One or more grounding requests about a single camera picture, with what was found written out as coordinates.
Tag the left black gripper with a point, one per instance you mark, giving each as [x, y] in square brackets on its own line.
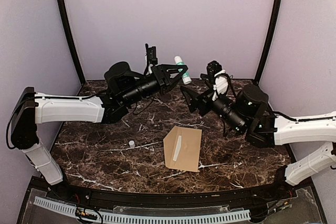
[164, 77]

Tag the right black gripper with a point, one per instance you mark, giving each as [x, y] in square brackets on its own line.
[193, 105]

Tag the green white glue stick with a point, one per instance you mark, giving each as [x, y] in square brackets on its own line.
[185, 77]

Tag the brown kraft paper envelope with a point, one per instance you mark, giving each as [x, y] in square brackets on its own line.
[188, 159]

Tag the white glue stick cap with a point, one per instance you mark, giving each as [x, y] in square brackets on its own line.
[132, 144]

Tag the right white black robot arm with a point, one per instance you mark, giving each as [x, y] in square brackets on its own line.
[249, 115]

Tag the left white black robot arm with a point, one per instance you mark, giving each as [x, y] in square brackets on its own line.
[124, 88]

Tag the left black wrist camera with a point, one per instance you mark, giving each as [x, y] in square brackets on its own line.
[150, 59]

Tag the black curved front rail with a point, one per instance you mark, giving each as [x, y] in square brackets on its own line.
[251, 197]

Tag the right black frame post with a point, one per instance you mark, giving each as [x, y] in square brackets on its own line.
[268, 40]

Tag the black frame post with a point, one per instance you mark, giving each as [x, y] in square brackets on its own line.
[70, 41]
[268, 40]

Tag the left black frame post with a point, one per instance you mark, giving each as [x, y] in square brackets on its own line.
[70, 41]

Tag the white slotted cable duct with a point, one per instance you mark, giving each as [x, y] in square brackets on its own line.
[144, 215]

